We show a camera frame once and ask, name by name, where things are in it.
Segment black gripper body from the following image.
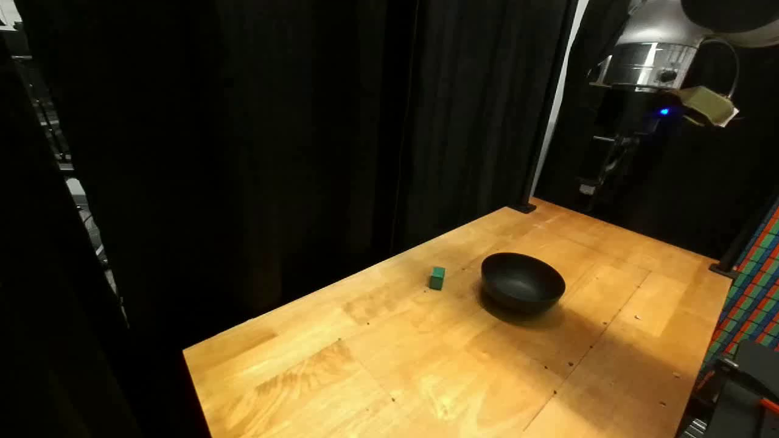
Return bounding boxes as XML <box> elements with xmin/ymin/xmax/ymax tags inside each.
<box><xmin>609</xmin><ymin>84</ymin><xmax>682</xmax><ymax>141</ymax></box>

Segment black bowl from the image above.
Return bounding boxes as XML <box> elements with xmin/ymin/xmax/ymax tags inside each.
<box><xmin>479</xmin><ymin>251</ymin><xmax>567</xmax><ymax>319</ymax></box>

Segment colourful checkered cloth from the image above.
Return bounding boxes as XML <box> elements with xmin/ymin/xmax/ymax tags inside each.
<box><xmin>704</xmin><ymin>199</ymin><xmax>779</xmax><ymax>373</ymax></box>

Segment black curtain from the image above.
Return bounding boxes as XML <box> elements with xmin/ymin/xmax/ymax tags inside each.
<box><xmin>15</xmin><ymin>0</ymin><xmax>580</xmax><ymax>325</ymax></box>

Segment beige wrist camera box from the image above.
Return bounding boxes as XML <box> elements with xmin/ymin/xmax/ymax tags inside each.
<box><xmin>680</xmin><ymin>83</ymin><xmax>743</xmax><ymax>129</ymax></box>

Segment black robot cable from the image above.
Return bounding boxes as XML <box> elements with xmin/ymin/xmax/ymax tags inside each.
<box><xmin>699</xmin><ymin>33</ymin><xmax>744</xmax><ymax>103</ymax></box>

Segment black machine with orange cable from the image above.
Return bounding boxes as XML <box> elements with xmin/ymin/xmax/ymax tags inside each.
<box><xmin>675</xmin><ymin>337</ymin><xmax>779</xmax><ymax>438</ymax></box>

